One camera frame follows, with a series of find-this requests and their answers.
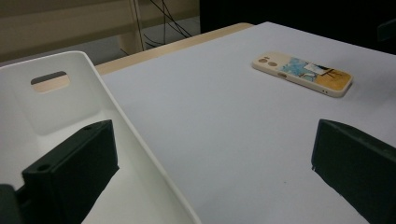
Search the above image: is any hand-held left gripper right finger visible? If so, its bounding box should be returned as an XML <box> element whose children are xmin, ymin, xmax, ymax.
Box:
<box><xmin>311</xmin><ymin>119</ymin><xmax>396</xmax><ymax>224</ymax></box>

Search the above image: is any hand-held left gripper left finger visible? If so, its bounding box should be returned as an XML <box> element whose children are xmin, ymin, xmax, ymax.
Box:
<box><xmin>21</xmin><ymin>119</ymin><xmax>120</xmax><ymax>224</ymax></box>

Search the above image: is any white plastic bin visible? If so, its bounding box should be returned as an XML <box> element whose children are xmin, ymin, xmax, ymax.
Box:
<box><xmin>0</xmin><ymin>50</ymin><xmax>204</xmax><ymax>224</ymax></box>

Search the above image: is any white table sheet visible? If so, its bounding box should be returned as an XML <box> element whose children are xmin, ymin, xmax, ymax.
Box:
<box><xmin>101</xmin><ymin>21</ymin><xmax>396</xmax><ymax>224</ymax></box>

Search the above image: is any black curtain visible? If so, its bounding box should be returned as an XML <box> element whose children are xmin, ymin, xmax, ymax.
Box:
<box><xmin>199</xmin><ymin>0</ymin><xmax>396</xmax><ymax>55</ymax></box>

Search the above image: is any black cable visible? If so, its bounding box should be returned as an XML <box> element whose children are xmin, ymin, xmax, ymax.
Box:
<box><xmin>148</xmin><ymin>0</ymin><xmax>193</xmax><ymax>39</ymax></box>
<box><xmin>133</xmin><ymin>0</ymin><xmax>147</xmax><ymax>51</ymax></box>

